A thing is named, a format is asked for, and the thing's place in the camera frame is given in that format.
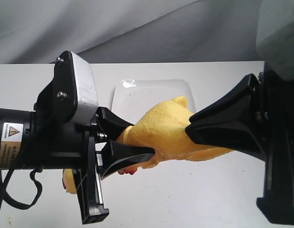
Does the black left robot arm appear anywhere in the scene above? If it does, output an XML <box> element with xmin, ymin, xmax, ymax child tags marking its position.
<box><xmin>0</xmin><ymin>107</ymin><xmax>155</xmax><ymax>224</ymax></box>

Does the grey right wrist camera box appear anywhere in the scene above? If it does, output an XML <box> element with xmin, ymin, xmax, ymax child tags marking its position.
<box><xmin>256</xmin><ymin>0</ymin><xmax>294</xmax><ymax>81</ymax></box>

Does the white square plate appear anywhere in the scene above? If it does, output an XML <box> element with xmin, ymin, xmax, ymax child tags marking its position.
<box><xmin>111</xmin><ymin>79</ymin><xmax>196</xmax><ymax>114</ymax></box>

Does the yellow rubber chicken toy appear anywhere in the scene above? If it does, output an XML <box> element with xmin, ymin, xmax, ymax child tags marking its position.
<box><xmin>62</xmin><ymin>95</ymin><xmax>234</xmax><ymax>195</ymax></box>

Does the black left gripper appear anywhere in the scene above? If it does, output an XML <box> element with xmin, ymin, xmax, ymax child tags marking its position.
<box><xmin>30</xmin><ymin>107</ymin><xmax>155</xmax><ymax>224</ymax></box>

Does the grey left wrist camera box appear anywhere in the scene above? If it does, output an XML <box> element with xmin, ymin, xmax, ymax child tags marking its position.
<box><xmin>34</xmin><ymin>50</ymin><xmax>99</xmax><ymax>125</ymax></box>

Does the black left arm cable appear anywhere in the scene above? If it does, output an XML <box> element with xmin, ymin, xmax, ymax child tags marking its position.
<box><xmin>0</xmin><ymin>128</ymin><xmax>43</xmax><ymax>224</ymax></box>

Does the grey backdrop cloth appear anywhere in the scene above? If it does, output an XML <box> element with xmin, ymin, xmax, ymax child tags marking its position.
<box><xmin>0</xmin><ymin>0</ymin><xmax>294</xmax><ymax>65</ymax></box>

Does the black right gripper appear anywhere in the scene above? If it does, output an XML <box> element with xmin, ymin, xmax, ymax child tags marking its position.
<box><xmin>185</xmin><ymin>71</ymin><xmax>294</xmax><ymax>224</ymax></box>

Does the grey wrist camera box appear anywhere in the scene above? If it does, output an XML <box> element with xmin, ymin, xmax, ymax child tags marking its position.
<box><xmin>34</xmin><ymin>50</ymin><xmax>99</xmax><ymax>125</ymax></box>
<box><xmin>256</xmin><ymin>0</ymin><xmax>294</xmax><ymax>81</ymax></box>

